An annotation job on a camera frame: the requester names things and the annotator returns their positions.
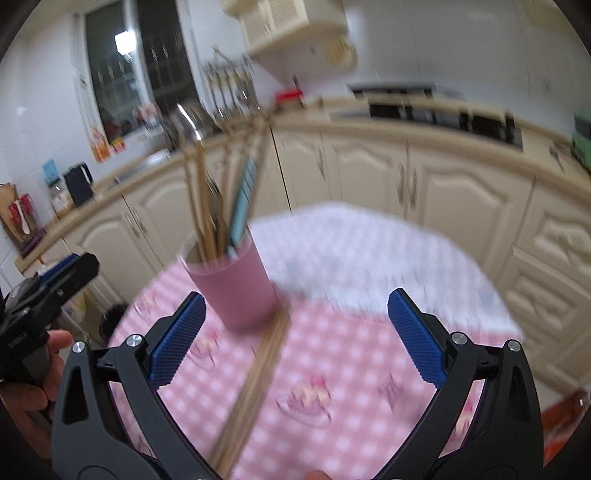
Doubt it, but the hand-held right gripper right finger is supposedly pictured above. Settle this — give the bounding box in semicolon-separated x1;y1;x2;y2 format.
387;288;544;480

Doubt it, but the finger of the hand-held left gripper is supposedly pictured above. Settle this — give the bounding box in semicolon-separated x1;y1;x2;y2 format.
39;253;82;283
32;253;100;320

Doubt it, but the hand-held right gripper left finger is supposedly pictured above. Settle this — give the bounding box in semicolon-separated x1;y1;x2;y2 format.
52;291;218;480

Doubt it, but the pink cup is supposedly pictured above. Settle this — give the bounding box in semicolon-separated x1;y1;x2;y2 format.
179;226;280;333

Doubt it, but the bundle of wooden chopsticks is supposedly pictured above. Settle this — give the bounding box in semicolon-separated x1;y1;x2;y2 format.
182;111;294;478

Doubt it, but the person's left hand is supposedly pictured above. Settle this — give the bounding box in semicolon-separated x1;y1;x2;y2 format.
0;330;75;459

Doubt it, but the clear jar with white lid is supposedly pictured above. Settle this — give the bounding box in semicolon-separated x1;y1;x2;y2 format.
51;185;75;214

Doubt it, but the wooden cutting board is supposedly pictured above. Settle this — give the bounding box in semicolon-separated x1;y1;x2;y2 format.
0;182;47;256

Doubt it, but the pink checked cake-print tablecloth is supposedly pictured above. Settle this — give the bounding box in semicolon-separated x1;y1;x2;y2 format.
108;263;522;480

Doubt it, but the black electric kettle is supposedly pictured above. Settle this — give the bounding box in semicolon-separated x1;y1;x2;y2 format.
63;161;93;207

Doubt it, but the white checked fringed cloth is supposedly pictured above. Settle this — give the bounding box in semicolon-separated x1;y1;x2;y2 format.
247;203;522;333

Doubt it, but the orange packet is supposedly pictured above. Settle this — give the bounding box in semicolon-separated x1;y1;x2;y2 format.
90;127;115;162

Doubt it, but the light blue utensil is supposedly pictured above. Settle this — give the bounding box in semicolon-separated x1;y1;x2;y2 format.
226;157;258;257

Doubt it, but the cream kitchen cabinet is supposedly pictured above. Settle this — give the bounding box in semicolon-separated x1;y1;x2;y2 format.
18;120;591;407

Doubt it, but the orange bag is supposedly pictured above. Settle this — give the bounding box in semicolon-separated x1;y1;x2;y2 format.
540;390;589;467

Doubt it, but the steel pot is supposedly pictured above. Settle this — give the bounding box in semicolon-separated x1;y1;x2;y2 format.
174;104;209;140

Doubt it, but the kitchen window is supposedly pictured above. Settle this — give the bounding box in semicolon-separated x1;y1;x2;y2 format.
74;0;200;139

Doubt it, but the black gas stove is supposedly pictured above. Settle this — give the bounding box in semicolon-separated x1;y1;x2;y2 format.
346;83;525;148

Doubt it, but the hanging utensil rack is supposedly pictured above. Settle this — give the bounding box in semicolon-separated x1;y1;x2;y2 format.
203;46;260;121

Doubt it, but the cream wall cabinet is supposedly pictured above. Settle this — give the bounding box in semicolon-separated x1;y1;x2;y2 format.
222;0;350;80

